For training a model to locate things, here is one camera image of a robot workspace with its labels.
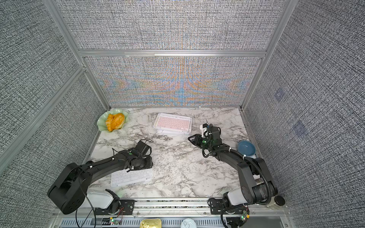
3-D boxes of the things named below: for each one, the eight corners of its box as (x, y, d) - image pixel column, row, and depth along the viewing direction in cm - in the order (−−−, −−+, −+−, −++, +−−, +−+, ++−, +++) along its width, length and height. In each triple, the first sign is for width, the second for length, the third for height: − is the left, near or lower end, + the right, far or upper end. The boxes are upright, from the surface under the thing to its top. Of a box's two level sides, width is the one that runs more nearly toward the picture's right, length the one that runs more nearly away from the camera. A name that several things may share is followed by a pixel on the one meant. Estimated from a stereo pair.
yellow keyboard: (160, 135, 104) (159, 132, 102) (160, 131, 106) (159, 129, 104) (188, 135, 104) (188, 132, 102) (188, 131, 106) (188, 129, 104)
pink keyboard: (154, 129, 108) (153, 125, 105) (159, 115, 117) (158, 112, 113) (190, 134, 105) (190, 131, 102) (192, 120, 113) (193, 117, 110)
